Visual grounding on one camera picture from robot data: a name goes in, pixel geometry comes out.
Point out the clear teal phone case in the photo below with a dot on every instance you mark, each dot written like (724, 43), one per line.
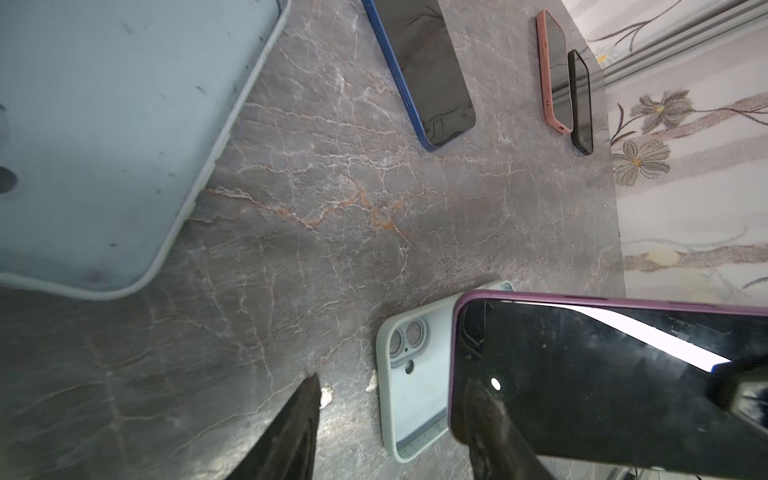
(113, 115)

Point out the light blue phone case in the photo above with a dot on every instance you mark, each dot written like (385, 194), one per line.
(413, 355)

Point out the blue-edged smartphone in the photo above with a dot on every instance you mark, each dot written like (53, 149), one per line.
(418, 50)

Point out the purple-edged smartphone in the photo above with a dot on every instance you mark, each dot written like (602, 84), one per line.
(559, 73)

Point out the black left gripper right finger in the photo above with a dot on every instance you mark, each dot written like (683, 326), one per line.
(497, 449)

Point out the black phone case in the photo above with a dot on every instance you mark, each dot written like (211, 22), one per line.
(591, 102)

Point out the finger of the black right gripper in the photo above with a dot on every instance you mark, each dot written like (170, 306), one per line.
(739, 388)

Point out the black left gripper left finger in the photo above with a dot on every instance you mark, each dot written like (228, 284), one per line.
(287, 448)

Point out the pink phone case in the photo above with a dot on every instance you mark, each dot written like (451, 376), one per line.
(545, 74)

